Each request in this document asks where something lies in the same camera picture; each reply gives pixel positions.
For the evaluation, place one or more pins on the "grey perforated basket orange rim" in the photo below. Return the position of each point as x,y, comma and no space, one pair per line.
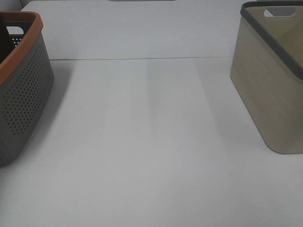
26,81

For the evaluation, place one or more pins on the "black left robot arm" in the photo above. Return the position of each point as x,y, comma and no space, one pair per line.
5,42

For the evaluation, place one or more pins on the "beige basket grey rim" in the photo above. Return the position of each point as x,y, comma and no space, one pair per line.
267,71

